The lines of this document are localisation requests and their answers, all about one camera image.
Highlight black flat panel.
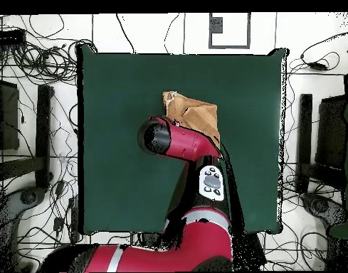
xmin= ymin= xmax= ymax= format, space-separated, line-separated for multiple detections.
xmin=315 ymin=95 xmax=348 ymax=171
xmin=0 ymin=78 xmax=20 ymax=151

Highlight grey square floor frame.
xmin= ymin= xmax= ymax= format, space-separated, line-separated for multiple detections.
xmin=208 ymin=12 xmax=252 ymax=50

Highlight long black power strip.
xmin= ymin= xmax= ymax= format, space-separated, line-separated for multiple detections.
xmin=68 ymin=196 xmax=81 ymax=243

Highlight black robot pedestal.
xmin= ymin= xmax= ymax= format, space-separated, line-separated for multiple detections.
xmin=139 ymin=231 xmax=169 ymax=248

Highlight dark wheeled stand foot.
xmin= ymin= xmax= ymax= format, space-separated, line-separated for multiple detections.
xmin=300 ymin=192 xmax=348 ymax=231
xmin=0 ymin=186 xmax=48 ymax=272

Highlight tangled black cables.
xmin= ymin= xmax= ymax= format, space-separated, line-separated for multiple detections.
xmin=0 ymin=14 xmax=99 ymax=86

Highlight dark green table cloth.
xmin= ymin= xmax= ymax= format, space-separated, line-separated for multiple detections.
xmin=76 ymin=43 xmax=290 ymax=235

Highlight black metal stand base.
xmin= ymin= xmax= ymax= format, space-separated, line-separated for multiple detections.
xmin=295 ymin=93 xmax=348 ymax=195
xmin=0 ymin=84 xmax=55 ymax=190

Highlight tan terry towel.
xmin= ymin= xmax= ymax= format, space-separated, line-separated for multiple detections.
xmin=162 ymin=90 xmax=221 ymax=150

